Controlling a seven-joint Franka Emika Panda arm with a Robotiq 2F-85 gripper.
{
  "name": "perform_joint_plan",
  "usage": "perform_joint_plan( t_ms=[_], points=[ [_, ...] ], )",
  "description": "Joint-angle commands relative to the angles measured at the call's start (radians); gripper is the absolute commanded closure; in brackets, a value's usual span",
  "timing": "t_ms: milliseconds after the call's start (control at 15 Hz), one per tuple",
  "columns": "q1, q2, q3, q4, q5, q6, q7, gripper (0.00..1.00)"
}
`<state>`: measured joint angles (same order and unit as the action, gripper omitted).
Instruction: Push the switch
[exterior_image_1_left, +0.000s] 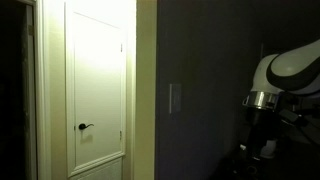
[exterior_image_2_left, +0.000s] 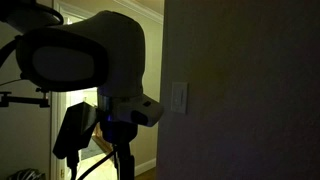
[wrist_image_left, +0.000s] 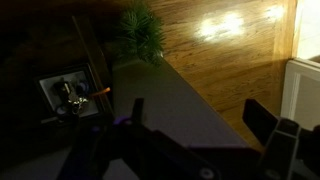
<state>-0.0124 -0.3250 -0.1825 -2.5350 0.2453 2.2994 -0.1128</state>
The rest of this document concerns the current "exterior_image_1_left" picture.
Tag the white wall switch plate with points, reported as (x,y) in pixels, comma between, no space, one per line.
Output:
(175,98)

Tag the small metal door hinge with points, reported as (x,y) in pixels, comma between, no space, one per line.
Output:
(121,47)
(120,135)

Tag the dark open door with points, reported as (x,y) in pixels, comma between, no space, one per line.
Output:
(13,100)

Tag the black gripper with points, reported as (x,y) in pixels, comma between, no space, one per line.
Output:
(263,125)

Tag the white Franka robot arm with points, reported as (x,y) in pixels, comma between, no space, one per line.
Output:
(293,66)

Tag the white panel door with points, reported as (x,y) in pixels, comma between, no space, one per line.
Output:
(98,83)

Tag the white door frame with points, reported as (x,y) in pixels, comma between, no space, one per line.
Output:
(43,100)

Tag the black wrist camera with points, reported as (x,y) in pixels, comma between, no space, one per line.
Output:
(291,115)

